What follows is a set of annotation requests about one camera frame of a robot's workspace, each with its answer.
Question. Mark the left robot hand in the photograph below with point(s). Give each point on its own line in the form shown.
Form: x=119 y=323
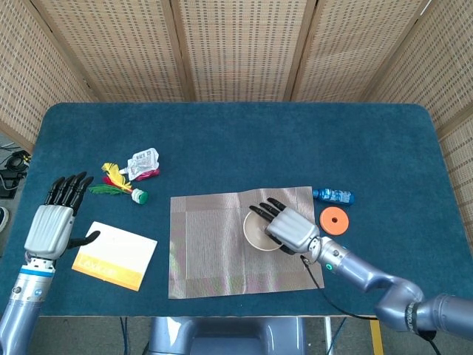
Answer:
x=48 y=233

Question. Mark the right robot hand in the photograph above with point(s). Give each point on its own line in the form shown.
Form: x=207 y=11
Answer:
x=292 y=231

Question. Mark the beige bowl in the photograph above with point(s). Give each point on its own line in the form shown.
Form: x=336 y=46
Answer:
x=253 y=233

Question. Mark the brown woven placemat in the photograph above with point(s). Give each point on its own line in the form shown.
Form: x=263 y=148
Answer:
x=210 y=251

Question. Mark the orange disc with hole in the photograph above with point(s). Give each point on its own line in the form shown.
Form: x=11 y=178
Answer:
x=327 y=225

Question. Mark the dark shoe with white sole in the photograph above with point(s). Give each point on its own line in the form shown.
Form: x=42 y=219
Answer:
x=3 y=218

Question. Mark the blue spray bottle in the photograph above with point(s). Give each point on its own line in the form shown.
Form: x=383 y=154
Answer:
x=336 y=196

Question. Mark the white and yellow book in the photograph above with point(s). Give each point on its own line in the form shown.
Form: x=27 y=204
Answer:
x=118 y=255

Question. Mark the feather shuttlecock with green base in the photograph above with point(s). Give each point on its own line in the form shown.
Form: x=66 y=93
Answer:
x=140 y=196

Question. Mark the blue carpet table cover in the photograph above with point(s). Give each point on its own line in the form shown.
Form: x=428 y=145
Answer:
x=236 y=148

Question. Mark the white table leg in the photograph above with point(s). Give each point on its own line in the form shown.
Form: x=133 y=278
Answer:
x=328 y=336

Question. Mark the crumpled silver and pink pouch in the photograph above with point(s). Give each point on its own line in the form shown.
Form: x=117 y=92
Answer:
x=142 y=162

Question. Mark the grey-blue robot torso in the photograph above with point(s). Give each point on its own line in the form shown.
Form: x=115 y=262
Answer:
x=221 y=336

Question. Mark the woven bamboo folding screen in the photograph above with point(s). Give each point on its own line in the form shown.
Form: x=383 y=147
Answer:
x=240 y=48

